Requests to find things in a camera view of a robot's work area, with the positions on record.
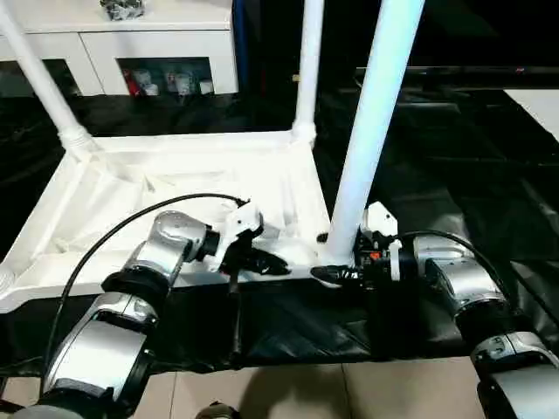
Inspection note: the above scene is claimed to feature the blue vertical post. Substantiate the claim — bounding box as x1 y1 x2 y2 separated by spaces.
232 0 251 96

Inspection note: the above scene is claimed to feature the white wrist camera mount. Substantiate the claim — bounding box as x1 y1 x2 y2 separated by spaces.
208 200 266 272
361 200 404 281

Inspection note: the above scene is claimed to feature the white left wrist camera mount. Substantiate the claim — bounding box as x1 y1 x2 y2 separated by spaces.
208 200 266 272

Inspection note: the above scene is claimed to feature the grey robot torso cover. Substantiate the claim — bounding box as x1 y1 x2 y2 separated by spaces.
11 402 91 419

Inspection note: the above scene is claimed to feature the white plastic table top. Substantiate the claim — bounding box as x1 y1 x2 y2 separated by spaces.
0 127 347 314

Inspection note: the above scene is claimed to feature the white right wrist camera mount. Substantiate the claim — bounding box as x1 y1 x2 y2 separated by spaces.
361 200 404 281

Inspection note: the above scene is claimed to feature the dark rounded robot part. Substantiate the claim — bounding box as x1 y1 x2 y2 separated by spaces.
195 401 242 419

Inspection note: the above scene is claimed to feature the white flat board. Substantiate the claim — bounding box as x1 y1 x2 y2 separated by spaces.
500 88 559 141

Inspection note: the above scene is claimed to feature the black mat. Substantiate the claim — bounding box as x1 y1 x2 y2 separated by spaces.
0 86 559 376

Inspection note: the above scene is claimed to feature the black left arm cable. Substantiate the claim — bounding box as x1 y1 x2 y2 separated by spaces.
40 192 253 386

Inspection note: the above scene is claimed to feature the white cabinet with glass doors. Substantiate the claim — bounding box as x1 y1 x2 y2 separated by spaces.
0 0 240 98

